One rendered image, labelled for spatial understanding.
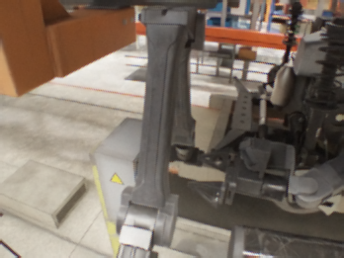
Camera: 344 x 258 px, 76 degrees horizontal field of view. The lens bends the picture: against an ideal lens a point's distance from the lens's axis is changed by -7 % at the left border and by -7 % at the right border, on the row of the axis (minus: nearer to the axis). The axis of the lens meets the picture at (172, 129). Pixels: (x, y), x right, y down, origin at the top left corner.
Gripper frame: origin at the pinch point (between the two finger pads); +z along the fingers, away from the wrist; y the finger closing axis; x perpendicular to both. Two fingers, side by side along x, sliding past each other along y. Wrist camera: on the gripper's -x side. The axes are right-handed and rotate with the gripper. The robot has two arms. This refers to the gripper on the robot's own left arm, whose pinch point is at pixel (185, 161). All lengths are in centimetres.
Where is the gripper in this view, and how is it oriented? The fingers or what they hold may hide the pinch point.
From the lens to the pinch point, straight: 98.0
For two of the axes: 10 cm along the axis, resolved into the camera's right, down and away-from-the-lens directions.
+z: 1.0, 4.7, 8.8
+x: -2.0, 8.7, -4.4
